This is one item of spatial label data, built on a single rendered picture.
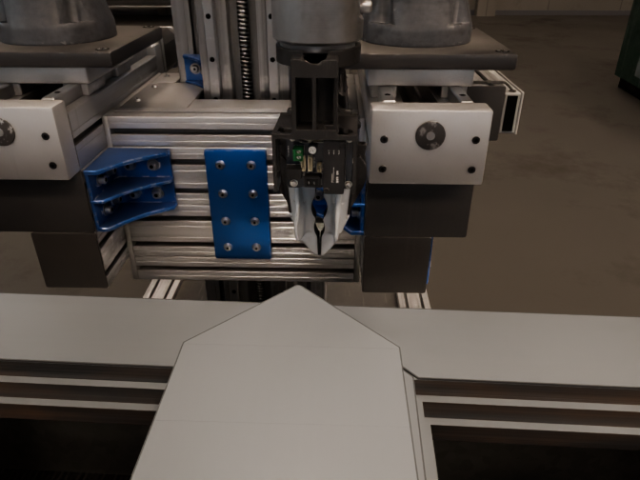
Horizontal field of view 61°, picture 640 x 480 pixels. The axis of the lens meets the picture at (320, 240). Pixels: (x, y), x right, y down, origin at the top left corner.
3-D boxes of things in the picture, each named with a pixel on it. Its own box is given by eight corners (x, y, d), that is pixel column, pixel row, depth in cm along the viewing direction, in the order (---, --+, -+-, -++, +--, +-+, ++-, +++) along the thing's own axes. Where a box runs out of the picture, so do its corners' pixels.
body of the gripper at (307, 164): (270, 199, 47) (263, 54, 41) (283, 163, 54) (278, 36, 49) (359, 201, 47) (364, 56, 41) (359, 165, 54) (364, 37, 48)
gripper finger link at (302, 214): (284, 277, 53) (281, 190, 48) (290, 247, 58) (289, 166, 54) (316, 278, 53) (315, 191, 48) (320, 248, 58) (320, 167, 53)
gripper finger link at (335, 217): (316, 278, 53) (315, 191, 48) (320, 248, 58) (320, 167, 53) (348, 279, 53) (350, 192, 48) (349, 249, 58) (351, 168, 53)
